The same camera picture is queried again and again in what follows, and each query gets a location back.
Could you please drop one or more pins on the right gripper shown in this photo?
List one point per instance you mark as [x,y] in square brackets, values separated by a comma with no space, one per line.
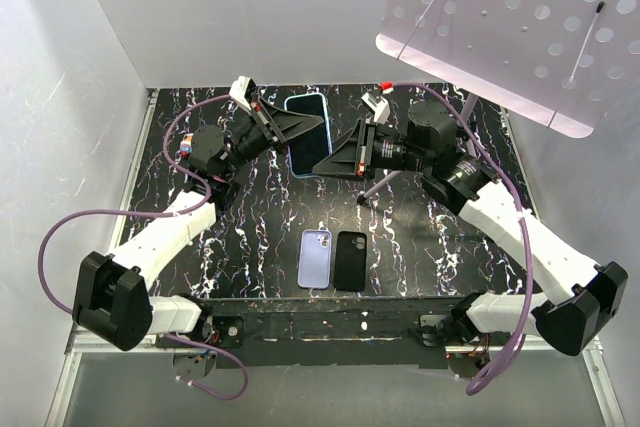
[343,160]

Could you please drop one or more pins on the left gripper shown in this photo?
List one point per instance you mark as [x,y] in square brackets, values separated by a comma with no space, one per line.
[285,125]

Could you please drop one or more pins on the phone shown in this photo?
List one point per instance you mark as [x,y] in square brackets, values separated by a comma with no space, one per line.
[314,146]

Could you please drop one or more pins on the black phone case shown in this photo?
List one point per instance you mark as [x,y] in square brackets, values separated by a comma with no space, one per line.
[350,262]

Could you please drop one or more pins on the lilac phone case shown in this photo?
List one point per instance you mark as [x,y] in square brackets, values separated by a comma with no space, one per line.
[314,263]

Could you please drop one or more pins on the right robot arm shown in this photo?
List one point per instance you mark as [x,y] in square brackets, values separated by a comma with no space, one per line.
[578,296]

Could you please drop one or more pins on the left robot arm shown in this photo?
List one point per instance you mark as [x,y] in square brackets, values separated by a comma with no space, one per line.
[112,298]

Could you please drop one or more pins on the small toy figurine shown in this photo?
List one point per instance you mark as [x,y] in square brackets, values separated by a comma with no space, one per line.
[186,145]

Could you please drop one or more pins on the lilac tripod stand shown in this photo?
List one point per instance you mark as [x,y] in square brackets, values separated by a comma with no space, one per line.
[430,148]

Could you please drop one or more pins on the perforated lilac board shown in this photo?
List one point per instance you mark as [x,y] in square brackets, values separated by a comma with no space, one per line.
[564,64]

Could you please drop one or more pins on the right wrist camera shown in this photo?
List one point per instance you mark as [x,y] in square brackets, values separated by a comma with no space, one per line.
[375,100]

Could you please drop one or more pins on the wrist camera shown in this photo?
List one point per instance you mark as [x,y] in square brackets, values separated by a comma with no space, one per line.
[241,92]
[375,100]

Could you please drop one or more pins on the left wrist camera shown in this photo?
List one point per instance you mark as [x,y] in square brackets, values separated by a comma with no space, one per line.
[241,92]

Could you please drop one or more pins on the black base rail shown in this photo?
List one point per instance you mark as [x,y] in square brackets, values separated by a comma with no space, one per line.
[329,331]

